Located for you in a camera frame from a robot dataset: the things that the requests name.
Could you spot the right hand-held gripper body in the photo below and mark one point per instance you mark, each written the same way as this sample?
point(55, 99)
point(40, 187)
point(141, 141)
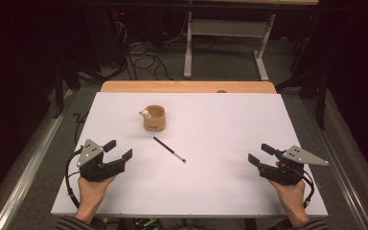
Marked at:
point(284, 172)

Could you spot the person's left hand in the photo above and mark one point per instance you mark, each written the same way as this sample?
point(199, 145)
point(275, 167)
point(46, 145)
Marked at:
point(91, 195)

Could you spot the wooden table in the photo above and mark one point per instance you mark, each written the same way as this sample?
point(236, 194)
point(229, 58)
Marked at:
point(188, 86)

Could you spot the person's right hand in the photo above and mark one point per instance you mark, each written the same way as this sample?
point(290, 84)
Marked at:
point(292, 198)

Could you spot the white table board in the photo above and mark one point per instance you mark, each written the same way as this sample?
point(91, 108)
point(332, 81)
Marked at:
point(204, 179)

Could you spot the aluminium floor rail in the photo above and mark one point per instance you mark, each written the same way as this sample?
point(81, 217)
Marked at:
point(341, 179)
point(28, 172)

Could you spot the white metal desk frame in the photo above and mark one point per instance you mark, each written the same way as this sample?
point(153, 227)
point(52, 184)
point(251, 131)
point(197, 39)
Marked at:
point(223, 28)

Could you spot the black pen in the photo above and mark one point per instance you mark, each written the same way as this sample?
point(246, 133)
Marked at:
point(169, 149)

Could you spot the wooden pen holder cup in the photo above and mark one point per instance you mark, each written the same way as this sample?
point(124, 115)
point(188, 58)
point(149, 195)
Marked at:
point(155, 123)

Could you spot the device with green display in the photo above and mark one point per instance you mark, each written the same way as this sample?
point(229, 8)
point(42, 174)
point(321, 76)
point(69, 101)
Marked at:
point(148, 223)

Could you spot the black metal stand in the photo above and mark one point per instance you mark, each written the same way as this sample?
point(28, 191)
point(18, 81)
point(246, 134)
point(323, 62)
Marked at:
point(321, 96)
point(59, 86)

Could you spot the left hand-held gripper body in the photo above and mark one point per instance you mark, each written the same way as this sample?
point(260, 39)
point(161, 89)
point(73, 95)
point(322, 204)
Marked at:
point(91, 153)

